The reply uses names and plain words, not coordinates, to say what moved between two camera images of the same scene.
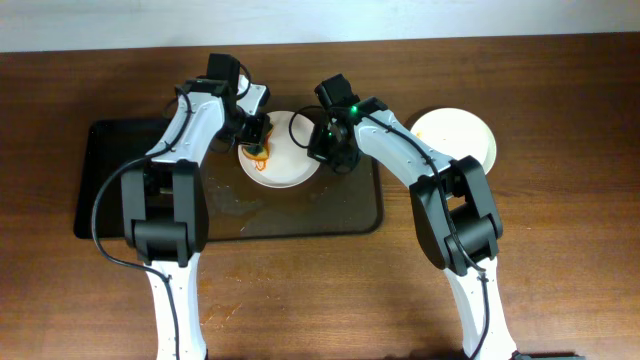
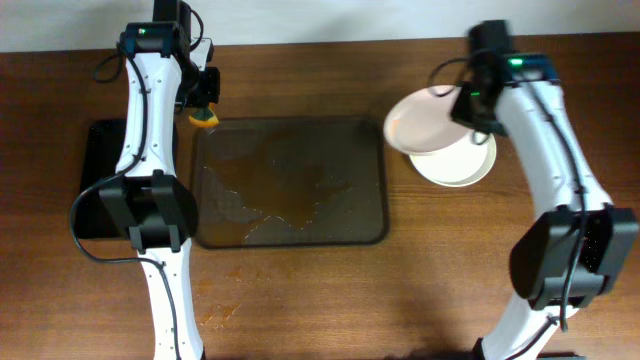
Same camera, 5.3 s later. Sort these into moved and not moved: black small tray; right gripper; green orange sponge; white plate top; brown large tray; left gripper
Moved: white plate top; green orange sponge; left gripper; right gripper
Not moved: black small tray; brown large tray
